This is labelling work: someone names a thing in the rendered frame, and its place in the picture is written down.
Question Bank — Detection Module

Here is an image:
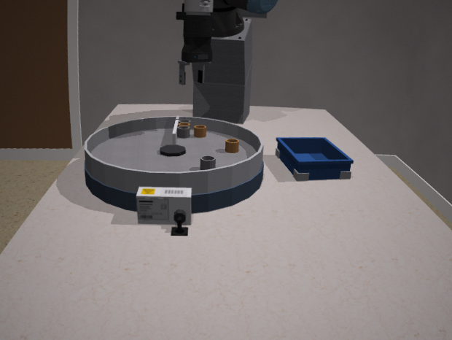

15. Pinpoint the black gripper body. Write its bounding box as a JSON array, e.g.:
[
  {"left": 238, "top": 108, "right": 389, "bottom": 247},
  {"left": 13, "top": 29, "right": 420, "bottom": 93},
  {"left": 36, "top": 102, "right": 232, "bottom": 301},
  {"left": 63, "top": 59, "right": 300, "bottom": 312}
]
[{"left": 176, "top": 0, "right": 213, "bottom": 63}]

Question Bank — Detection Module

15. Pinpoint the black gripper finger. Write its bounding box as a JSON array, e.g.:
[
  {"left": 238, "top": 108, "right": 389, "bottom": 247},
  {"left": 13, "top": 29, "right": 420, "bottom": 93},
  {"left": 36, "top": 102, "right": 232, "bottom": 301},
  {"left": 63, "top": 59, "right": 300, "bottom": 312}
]
[
  {"left": 198, "top": 61, "right": 211, "bottom": 83},
  {"left": 178, "top": 60, "right": 190, "bottom": 85}
]

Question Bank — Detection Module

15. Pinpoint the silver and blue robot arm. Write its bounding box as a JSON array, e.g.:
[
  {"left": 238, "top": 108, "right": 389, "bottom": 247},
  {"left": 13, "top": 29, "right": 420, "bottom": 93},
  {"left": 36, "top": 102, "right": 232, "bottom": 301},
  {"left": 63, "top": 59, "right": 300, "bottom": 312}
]
[{"left": 211, "top": 0, "right": 278, "bottom": 37}]

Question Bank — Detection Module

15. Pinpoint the grey round turning table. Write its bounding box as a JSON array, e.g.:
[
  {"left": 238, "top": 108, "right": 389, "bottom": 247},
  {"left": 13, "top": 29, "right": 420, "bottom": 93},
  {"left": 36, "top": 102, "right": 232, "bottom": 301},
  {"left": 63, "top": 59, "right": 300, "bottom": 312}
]
[{"left": 85, "top": 116, "right": 264, "bottom": 236}]

